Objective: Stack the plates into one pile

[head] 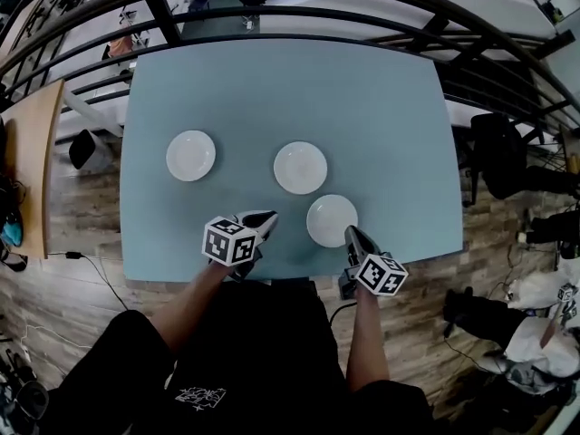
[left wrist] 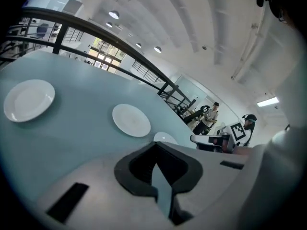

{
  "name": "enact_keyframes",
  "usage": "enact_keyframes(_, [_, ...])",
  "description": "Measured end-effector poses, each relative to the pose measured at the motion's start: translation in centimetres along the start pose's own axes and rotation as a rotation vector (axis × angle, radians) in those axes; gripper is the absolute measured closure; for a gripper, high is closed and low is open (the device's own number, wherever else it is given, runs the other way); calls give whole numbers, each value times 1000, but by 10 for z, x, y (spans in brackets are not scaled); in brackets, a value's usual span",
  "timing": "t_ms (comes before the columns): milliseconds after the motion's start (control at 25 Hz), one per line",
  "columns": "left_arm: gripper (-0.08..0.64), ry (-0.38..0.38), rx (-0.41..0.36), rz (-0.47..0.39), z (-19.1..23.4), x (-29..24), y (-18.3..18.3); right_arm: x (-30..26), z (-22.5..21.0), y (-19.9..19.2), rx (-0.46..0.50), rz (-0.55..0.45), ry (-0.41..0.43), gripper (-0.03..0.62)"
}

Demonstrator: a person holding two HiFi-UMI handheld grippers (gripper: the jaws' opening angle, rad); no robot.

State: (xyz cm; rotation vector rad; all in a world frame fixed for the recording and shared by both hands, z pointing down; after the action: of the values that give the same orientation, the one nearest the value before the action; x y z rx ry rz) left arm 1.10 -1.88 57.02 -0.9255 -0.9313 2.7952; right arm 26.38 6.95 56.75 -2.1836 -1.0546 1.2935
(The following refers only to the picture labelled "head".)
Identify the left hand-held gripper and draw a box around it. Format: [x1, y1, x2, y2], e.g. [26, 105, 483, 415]
[201, 209, 279, 283]

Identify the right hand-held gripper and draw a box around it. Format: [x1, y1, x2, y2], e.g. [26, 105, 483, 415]
[337, 225, 410, 301]

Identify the white round plate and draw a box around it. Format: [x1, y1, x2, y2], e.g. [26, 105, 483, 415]
[165, 129, 218, 183]
[273, 140, 329, 196]
[305, 193, 360, 249]

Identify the person's right forearm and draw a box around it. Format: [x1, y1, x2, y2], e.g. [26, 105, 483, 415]
[346, 287, 392, 393]

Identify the person's left forearm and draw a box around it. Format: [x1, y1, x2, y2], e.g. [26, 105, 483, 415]
[148, 260, 241, 360]

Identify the person's black printed t-shirt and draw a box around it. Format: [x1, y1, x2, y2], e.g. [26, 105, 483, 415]
[38, 281, 436, 435]

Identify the light blue table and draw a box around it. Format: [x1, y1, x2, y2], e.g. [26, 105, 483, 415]
[119, 38, 466, 285]

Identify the black chair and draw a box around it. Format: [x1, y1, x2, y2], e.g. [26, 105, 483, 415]
[461, 112, 580, 208]

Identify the grey bin with black bag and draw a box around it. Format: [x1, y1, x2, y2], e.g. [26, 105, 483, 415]
[68, 128, 114, 171]

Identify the teal cloth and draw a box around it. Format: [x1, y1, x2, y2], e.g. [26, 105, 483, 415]
[2, 222, 24, 247]

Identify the wooden table with white legs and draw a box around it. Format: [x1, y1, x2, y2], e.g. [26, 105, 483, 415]
[0, 79, 66, 261]

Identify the black metal balcony railing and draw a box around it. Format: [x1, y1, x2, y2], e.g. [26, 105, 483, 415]
[0, 0, 580, 140]

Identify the black round device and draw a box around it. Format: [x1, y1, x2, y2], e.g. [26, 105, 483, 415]
[15, 381, 50, 421]

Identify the black power adapter cable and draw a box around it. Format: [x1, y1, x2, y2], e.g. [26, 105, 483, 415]
[47, 250, 131, 312]

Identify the black equipment bag with cables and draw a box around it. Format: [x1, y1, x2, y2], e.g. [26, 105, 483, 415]
[0, 115, 28, 274]

